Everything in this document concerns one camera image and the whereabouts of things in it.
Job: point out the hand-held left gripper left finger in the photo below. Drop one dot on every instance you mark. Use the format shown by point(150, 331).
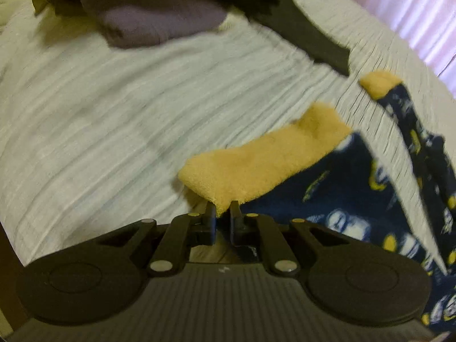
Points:
point(212, 221)

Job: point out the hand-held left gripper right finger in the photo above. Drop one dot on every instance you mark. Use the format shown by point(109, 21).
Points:
point(234, 221)

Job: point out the navy printed pajama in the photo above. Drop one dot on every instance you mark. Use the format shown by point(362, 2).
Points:
point(356, 185)

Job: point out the light grey ribbed bedspread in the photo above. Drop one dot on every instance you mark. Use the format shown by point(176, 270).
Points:
point(142, 114)

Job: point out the purple-grey folded cloth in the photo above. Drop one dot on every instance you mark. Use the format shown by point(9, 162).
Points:
point(160, 17)

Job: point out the olive yellow cloth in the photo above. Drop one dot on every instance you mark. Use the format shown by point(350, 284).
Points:
point(40, 1)

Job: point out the pink curtain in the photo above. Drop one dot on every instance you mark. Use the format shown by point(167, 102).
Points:
point(416, 7)

